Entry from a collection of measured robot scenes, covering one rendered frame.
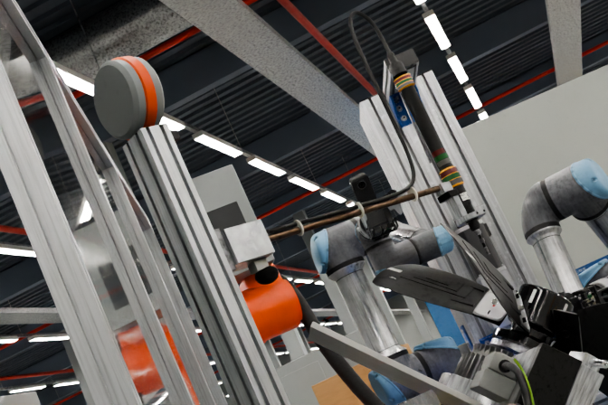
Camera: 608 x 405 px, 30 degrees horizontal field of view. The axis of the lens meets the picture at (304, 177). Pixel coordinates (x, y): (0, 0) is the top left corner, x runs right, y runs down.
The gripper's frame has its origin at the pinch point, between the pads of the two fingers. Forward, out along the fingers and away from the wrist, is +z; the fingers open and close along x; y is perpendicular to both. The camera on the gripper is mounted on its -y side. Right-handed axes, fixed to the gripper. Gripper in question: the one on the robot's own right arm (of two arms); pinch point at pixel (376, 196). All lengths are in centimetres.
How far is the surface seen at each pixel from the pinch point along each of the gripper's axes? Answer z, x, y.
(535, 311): 24.8, -16.9, 39.0
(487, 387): 51, 4, 49
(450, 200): 11.9, -13.0, 9.0
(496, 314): 18.8, -10.5, 36.2
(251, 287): -397, 25, -46
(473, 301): 16.4, -7.6, 31.8
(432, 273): 7.1, -3.6, 22.2
